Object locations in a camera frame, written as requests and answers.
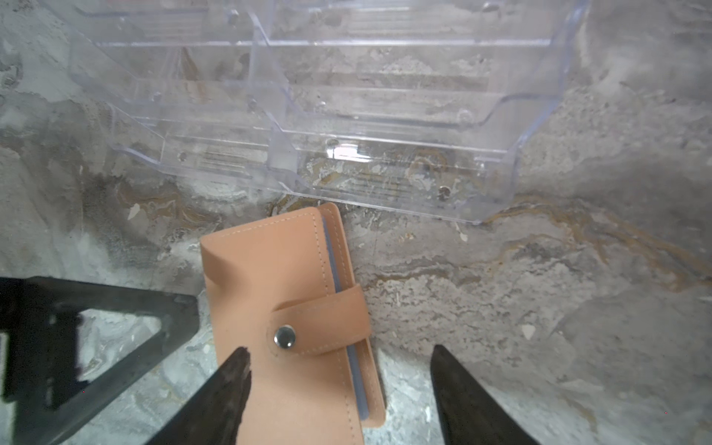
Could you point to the clear acrylic tiered organizer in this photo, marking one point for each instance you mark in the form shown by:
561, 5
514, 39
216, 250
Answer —
412, 106

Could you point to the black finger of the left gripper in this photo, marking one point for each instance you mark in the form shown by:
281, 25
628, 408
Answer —
54, 373

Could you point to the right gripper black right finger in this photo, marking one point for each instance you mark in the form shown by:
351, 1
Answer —
467, 413

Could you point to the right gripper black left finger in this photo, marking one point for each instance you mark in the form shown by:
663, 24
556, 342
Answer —
214, 414

